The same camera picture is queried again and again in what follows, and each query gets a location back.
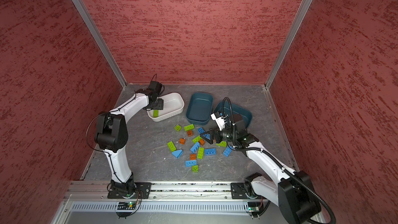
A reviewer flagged right circuit board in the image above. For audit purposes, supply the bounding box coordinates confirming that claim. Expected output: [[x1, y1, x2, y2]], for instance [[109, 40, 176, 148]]
[[247, 202, 263, 213]]

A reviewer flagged right teal container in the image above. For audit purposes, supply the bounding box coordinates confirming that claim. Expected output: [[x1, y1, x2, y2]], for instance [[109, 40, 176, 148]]
[[213, 102, 252, 128]]

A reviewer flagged circuit board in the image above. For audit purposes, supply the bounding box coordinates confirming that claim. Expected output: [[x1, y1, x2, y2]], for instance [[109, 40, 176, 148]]
[[116, 202, 136, 212], [247, 202, 263, 213]]

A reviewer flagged blue wedge lego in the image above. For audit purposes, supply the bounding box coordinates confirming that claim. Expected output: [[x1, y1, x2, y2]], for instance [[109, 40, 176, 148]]
[[172, 149, 183, 159]]

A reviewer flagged teal container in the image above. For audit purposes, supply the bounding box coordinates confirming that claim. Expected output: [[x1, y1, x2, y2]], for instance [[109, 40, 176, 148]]
[[213, 102, 252, 128], [186, 92, 213, 125]]

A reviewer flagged small green lego bottom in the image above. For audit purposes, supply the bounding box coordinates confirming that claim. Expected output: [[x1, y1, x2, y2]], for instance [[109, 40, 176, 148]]
[[192, 166, 199, 173]]

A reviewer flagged right frame post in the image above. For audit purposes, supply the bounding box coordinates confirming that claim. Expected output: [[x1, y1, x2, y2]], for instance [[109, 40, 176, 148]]
[[265, 0, 313, 90]]

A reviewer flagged left circuit board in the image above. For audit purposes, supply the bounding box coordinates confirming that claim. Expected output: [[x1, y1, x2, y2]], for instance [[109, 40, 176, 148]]
[[116, 202, 136, 212]]

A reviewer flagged middle teal container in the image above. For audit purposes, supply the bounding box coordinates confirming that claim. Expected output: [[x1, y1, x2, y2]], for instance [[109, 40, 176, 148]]
[[186, 92, 213, 125]]

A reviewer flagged frame post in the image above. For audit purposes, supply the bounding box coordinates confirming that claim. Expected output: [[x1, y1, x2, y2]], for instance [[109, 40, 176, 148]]
[[265, 0, 313, 90], [72, 0, 128, 88]]

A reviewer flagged right black cable conduit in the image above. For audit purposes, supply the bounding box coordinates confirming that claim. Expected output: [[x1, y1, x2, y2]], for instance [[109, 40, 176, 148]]
[[221, 97, 337, 224]]

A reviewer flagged small green square lego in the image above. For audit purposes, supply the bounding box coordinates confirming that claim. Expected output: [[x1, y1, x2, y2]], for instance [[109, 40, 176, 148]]
[[174, 125, 181, 132]]

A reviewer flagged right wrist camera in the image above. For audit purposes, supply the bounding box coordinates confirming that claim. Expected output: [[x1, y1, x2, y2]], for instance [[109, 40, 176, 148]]
[[210, 111, 232, 131]]

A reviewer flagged left frame post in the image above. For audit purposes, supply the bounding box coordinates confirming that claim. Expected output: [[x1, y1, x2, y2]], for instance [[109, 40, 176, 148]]
[[72, 0, 128, 88]]

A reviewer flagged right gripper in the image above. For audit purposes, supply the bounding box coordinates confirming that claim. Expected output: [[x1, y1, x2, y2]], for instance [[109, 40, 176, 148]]
[[200, 124, 237, 145]]

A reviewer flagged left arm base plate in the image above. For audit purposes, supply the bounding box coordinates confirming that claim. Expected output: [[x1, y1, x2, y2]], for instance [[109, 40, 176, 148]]
[[107, 180, 152, 200]]

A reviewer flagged white container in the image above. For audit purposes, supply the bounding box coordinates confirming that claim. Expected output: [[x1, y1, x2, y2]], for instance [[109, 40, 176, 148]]
[[147, 92, 185, 122]]

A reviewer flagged aluminium rail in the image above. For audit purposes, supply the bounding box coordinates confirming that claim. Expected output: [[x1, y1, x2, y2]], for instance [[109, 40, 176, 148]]
[[63, 180, 251, 202]]

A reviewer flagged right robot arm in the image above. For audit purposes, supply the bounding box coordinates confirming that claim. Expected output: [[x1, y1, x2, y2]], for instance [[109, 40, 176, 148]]
[[201, 112, 321, 224]]

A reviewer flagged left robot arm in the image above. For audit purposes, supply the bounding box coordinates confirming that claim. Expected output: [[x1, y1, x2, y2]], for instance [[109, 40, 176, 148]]
[[94, 81, 164, 198]]

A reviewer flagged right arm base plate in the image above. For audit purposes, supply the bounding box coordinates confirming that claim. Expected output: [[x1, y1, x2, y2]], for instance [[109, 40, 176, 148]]
[[230, 183, 262, 200]]

